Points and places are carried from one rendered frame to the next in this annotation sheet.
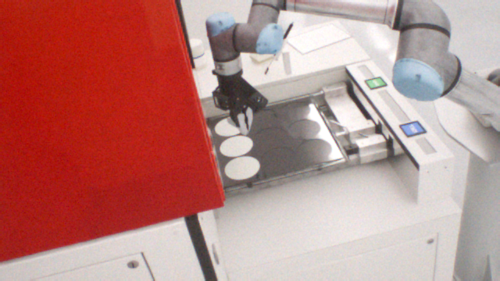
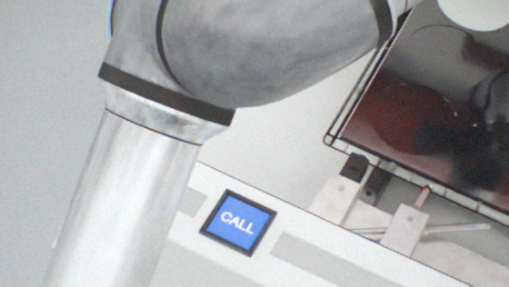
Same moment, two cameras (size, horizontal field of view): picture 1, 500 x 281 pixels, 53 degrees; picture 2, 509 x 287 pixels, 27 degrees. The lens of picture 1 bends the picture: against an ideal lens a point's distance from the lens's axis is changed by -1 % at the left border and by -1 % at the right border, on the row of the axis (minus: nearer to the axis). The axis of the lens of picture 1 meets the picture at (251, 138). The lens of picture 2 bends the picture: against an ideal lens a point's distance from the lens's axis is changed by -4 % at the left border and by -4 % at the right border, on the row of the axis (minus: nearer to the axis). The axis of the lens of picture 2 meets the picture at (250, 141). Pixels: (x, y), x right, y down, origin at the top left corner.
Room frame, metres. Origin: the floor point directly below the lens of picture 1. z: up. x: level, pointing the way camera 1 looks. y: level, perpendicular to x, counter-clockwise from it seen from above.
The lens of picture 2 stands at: (1.33, -0.94, 1.85)
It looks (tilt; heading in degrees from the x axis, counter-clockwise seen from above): 53 degrees down; 117
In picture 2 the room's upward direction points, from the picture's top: 6 degrees clockwise
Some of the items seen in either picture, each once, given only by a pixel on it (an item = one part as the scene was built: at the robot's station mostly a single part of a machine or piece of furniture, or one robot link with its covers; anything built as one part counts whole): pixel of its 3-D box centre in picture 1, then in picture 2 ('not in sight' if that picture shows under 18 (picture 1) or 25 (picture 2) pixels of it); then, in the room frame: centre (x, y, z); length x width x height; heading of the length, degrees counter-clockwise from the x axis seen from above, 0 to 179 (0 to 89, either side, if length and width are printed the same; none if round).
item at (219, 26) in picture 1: (223, 36); not in sight; (1.20, 0.02, 1.27); 0.09 x 0.08 x 0.11; 60
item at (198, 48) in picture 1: (194, 55); not in sight; (1.67, 0.14, 1.01); 0.07 x 0.07 x 0.10
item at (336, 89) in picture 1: (334, 89); not in sight; (1.44, -0.31, 0.89); 0.08 x 0.03 x 0.03; 94
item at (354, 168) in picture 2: (351, 148); (353, 171); (1.12, -0.27, 0.90); 0.04 x 0.02 x 0.03; 94
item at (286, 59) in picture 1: (280, 56); not in sight; (1.49, -0.15, 1.03); 0.06 x 0.04 x 0.13; 94
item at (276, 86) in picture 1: (273, 73); not in sight; (1.63, -0.12, 0.89); 0.62 x 0.35 x 0.14; 94
